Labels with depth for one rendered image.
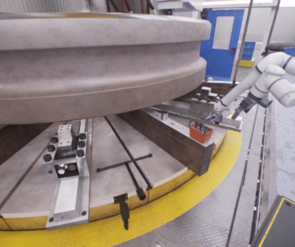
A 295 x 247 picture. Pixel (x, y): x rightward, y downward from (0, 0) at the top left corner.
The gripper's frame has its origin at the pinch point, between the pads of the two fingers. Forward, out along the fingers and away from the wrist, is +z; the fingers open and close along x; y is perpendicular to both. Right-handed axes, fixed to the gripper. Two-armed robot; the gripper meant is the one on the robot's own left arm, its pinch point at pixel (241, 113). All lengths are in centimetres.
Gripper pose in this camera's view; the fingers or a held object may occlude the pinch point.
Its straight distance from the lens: 122.9
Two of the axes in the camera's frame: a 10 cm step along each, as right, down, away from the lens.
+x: -8.4, 3.5, -4.1
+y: -5.2, -7.1, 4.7
